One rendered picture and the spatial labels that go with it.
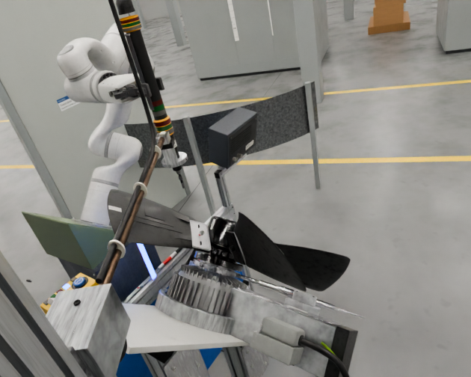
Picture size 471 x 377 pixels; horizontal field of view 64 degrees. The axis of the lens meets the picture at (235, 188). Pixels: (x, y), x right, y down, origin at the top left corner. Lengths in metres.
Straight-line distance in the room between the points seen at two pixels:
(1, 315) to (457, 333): 2.25
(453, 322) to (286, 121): 1.74
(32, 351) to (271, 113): 2.71
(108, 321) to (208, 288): 0.55
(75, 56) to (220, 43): 6.37
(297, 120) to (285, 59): 4.08
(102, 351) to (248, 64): 7.00
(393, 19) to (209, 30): 3.79
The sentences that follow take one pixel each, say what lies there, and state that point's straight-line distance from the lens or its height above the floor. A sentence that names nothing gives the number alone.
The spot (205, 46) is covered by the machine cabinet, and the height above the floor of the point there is 0.64.
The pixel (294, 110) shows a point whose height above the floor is 0.79.
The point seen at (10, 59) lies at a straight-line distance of 2.76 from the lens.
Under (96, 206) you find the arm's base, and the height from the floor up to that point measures 1.11.
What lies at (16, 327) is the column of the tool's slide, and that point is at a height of 1.67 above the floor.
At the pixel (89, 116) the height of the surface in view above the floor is 1.13.
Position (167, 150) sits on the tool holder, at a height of 1.50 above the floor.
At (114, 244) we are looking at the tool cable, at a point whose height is 1.55.
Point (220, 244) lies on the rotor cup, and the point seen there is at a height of 1.22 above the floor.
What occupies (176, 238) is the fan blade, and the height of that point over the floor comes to 1.30.
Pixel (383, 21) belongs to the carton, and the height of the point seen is 0.22.
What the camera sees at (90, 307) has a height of 1.57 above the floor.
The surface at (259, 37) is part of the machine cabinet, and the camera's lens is 7.13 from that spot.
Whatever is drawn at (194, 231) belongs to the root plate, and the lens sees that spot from 1.04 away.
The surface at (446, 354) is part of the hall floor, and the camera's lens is 2.31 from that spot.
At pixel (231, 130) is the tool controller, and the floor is 1.23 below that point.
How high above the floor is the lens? 1.87
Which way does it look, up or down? 31 degrees down
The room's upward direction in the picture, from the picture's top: 13 degrees counter-clockwise
